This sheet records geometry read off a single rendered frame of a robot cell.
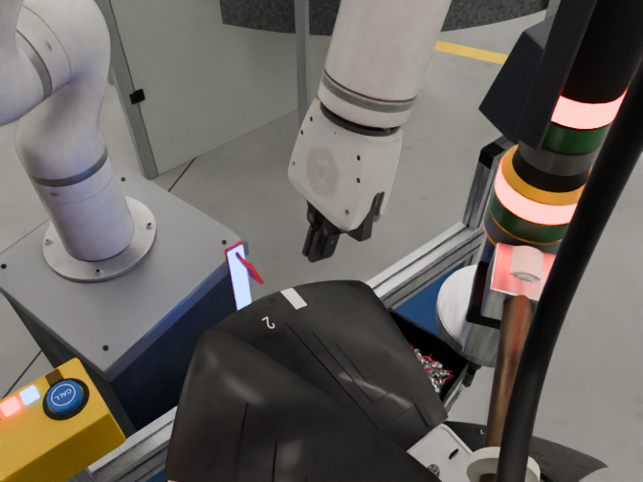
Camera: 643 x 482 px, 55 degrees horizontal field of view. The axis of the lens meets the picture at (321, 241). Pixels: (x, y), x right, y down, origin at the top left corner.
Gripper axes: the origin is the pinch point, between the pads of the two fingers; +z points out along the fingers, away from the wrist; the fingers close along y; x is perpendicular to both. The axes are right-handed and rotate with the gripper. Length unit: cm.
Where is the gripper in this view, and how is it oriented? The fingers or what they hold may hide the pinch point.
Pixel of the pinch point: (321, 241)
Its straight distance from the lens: 64.0
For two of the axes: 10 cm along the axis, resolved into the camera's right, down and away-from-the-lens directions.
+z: -2.3, 7.6, 6.1
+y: 6.1, 6.0, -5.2
